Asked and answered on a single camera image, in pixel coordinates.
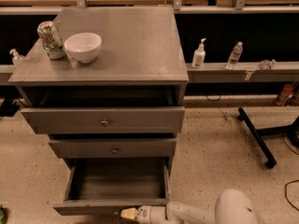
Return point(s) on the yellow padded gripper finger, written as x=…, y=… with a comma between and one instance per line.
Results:
x=129, y=213

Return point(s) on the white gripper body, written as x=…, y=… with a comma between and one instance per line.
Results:
x=149, y=216

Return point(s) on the grey bottom drawer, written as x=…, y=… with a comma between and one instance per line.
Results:
x=106, y=186

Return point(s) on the grey drawer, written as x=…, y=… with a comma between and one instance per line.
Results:
x=105, y=120
x=106, y=186
x=114, y=148

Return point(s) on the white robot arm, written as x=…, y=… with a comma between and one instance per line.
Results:
x=232, y=207

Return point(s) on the grey middle drawer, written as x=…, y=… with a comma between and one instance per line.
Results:
x=114, y=148

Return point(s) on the grey top drawer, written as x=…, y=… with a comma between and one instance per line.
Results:
x=105, y=120

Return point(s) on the grey drawer cabinet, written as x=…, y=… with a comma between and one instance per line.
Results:
x=139, y=65

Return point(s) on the green object at floor edge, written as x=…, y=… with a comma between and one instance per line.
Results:
x=2, y=215

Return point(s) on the white pump lotion bottle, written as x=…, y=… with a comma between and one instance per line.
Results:
x=199, y=55

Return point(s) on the black stand base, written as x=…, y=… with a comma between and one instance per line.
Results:
x=292, y=131

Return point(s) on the white ceramic bowl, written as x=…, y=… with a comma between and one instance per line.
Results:
x=83, y=47

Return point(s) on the clear plastic water bottle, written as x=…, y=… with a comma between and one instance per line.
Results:
x=234, y=56

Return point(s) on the orange spray bottle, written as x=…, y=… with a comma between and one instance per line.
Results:
x=284, y=94

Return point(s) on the clear pump sanitizer bottle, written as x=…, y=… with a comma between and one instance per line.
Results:
x=16, y=57

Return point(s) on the crumpled clear plastic wrap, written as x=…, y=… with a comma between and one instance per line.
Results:
x=267, y=64

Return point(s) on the grey shelf rail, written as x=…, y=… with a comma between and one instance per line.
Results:
x=243, y=72

